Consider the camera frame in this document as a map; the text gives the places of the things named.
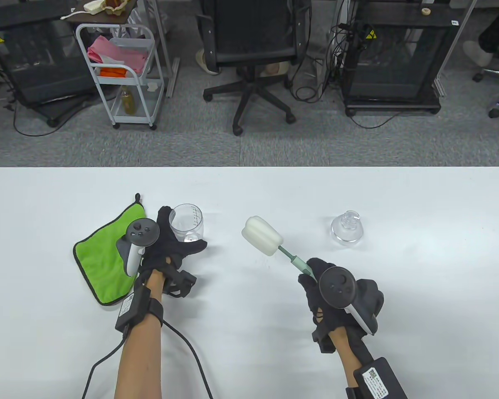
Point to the person's left hand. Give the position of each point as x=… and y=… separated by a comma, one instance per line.
x=179, y=253

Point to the person's right hand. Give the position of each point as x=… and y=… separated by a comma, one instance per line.
x=316, y=286

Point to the clear plastic shaker cup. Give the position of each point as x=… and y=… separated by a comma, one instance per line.
x=189, y=226

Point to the clear domed shaker lid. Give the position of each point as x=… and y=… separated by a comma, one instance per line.
x=347, y=232

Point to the white sponge cup brush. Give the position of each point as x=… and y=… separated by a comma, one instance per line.
x=260, y=237

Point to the green microfiber cloth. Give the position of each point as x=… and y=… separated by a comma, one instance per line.
x=100, y=262

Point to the person's right forearm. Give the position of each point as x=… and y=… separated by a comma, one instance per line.
x=345, y=357

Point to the person's left forearm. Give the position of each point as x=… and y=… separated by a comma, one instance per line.
x=139, y=365

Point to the grey right hand controller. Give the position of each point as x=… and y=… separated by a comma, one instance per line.
x=337, y=286

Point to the grey hand controller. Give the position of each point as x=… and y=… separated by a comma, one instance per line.
x=141, y=232
x=337, y=286

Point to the grey left hand controller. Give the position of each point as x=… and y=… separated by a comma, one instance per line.
x=141, y=232

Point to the black left wrist sensor box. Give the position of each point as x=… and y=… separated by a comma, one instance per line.
x=131, y=309

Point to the black wrist sensor box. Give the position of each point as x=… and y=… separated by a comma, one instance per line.
x=378, y=380
x=131, y=309

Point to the black right wrist sensor box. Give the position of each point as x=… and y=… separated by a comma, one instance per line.
x=378, y=380

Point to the white rolling cart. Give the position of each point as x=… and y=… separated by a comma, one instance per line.
x=143, y=108

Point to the bottle with yellow liquid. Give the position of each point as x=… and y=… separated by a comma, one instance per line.
x=128, y=104

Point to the orange folded item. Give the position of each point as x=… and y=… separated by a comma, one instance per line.
x=114, y=72

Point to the pink folded cloth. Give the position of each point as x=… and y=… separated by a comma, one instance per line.
x=116, y=54

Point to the black mesh equipment cabinet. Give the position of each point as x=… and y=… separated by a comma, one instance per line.
x=37, y=62
x=395, y=54

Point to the brown side table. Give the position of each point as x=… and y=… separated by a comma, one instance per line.
x=108, y=18

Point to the white power strip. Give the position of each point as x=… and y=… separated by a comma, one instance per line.
x=93, y=6

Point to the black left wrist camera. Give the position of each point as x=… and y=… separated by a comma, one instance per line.
x=183, y=282

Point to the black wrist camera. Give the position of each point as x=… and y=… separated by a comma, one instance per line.
x=183, y=282
x=323, y=343

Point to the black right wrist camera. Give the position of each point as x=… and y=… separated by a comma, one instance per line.
x=323, y=343

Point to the aluminium frame post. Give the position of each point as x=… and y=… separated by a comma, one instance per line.
x=454, y=41
x=174, y=79

